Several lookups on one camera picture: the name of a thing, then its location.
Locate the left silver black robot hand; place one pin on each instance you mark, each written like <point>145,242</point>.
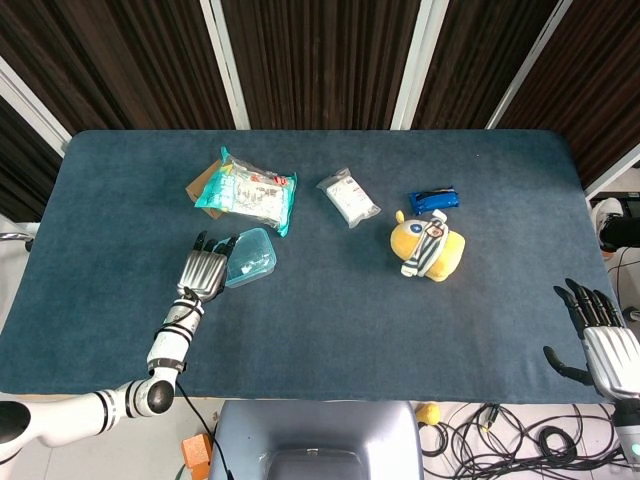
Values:
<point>202,272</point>

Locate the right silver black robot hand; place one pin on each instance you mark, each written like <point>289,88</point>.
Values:
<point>612,355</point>

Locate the clear plastic food container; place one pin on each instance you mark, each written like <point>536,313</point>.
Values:
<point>245,281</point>

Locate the teal plastic container lid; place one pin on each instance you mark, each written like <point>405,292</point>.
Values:
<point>250,250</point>

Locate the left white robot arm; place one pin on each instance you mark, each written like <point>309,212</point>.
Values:
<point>60,415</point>

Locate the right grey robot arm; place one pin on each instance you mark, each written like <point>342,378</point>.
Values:
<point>627,430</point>

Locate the brown cardboard piece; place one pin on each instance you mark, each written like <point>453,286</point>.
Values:
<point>197,187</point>

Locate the orange wooden block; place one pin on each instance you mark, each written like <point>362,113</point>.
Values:
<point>196,450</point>

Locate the teal white snack bag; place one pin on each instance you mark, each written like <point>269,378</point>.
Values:
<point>250,195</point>

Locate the blue table cloth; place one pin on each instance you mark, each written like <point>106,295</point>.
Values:
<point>350,325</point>

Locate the white packet in clear bag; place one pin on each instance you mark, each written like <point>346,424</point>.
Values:
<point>350,200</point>

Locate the metal chair part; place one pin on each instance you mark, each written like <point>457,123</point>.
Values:
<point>15,237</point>

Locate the yellow plush toy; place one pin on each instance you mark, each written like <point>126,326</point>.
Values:
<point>450,255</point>

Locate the yellow ball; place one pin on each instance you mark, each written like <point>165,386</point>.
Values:
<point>429,414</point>

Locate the grey robot torso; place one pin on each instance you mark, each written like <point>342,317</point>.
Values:
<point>320,430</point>

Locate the blue foil packet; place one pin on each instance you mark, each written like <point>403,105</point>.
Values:
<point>440,200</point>

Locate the white partition frame post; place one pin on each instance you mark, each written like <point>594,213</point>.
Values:
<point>227,60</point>
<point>30,100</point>
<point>412,60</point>
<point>615,175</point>
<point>530,60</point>

